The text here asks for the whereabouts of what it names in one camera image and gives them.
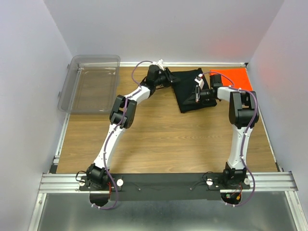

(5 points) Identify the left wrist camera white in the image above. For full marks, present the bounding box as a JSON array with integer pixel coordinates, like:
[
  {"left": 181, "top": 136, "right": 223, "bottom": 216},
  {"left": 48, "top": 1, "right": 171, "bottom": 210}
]
[{"left": 152, "top": 59, "right": 165, "bottom": 70}]

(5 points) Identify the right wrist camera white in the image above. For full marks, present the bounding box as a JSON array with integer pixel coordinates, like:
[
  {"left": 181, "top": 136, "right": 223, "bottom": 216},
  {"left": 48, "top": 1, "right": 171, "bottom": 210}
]
[{"left": 194, "top": 74, "right": 205, "bottom": 89}]

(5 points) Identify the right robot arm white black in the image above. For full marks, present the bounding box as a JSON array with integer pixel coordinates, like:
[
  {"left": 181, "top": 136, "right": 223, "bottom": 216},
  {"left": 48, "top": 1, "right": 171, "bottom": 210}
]
[{"left": 185, "top": 72, "right": 259, "bottom": 189}]

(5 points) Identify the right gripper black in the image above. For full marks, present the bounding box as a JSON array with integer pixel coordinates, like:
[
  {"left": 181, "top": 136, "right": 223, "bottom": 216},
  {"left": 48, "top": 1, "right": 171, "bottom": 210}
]
[{"left": 182, "top": 86, "right": 213, "bottom": 106}]

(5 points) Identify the black t-shirt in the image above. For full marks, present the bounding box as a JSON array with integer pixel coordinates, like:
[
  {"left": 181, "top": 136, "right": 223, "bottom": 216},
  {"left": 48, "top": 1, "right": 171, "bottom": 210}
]
[{"left": 171, "top": 68, "right": 217, "bottom": 113}]

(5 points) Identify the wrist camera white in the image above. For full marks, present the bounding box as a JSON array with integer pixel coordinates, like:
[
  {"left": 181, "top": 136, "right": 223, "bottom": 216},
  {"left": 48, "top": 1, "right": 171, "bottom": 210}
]
[
  {"left": 194, "top": 74, "right": 205, "bottom": 89},
  {"left": 152, "top": 59, "right": 165, "bottom": 70}
]

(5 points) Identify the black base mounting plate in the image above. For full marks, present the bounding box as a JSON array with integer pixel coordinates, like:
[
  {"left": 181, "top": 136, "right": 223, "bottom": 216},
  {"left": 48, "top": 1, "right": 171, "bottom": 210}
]
[{"left": 79, "top": 172, "right": 252, "bottom": 206}]

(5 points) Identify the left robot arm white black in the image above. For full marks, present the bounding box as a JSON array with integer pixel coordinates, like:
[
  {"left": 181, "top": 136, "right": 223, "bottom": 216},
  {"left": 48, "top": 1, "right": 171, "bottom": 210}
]
[{"left": 86, "top": 60, "right": 173, "bottom": 190}]

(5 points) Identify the folded orange t-shirt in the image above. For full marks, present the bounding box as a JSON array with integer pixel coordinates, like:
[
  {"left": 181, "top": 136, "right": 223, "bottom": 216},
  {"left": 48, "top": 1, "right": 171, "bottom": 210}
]
[{"left": 210, "top": 68, "right": 253, "bottom": 90}]

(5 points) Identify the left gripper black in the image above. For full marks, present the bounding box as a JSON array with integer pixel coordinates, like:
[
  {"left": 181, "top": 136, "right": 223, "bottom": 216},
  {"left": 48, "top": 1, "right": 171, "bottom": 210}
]
[{"left": 153, "top": 67, "right": 180, "bottom": 88}]

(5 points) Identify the clear plastic bin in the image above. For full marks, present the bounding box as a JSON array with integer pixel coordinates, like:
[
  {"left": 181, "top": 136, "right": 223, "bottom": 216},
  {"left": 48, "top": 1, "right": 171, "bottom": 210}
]
[{"left": 58, "top": 55, "right": 120, "bottom": 114}]

